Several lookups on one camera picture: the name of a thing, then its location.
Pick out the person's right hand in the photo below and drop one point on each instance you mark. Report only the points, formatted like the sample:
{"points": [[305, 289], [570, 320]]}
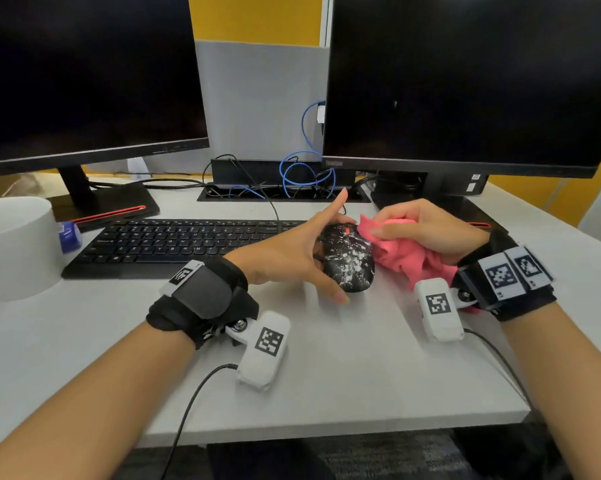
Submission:
{"points": [[445, 234]]}

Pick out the person's left hand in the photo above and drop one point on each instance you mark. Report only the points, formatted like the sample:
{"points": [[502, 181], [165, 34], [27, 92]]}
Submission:
{"points": [[280, 259]]}

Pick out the pink cloth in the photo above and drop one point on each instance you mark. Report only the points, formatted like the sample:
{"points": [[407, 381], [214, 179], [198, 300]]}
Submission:
{"points": [[405, 259]]}

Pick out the black white-speckled mouse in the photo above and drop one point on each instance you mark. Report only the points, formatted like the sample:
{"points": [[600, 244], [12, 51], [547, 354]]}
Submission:
{"points": [[353, 259]]}

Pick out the person's left forearm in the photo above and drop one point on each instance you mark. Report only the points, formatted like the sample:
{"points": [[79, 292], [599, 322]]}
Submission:
{"points": [[80, 409]]}

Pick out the person's right forearm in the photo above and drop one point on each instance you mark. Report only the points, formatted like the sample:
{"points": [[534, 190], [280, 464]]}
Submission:
{"points": [[570, 374]]}

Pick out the black keyboard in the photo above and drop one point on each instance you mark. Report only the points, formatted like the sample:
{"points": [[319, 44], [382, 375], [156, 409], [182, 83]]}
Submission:
{"points": [[155, 244]]}

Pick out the grey partition panel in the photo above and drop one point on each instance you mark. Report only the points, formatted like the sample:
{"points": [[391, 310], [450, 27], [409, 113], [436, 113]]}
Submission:
{"points": [[260, 104]]}

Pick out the black computer monitor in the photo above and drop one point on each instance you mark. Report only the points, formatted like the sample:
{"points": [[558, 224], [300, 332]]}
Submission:
{"points": [[455, 69], [80, 69]]}

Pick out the small blue object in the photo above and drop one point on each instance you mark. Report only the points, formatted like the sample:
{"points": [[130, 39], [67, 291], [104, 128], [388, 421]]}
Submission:
{"points": [[70, 238]]}

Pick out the white round container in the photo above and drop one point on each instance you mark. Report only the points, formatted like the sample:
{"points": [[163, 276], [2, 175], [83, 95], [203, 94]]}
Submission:
{"points": [[15, 254]]}

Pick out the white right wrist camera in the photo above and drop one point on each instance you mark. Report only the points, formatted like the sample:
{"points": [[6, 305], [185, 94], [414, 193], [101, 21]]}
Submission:
{"points": [[438, 309]]}

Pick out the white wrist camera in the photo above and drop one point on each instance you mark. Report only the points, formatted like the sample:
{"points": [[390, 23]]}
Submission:
{"points": [[438, 309], [265, 344]]}

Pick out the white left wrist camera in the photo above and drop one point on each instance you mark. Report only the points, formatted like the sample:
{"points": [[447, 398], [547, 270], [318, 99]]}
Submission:
{"points": [[265, 344]]}

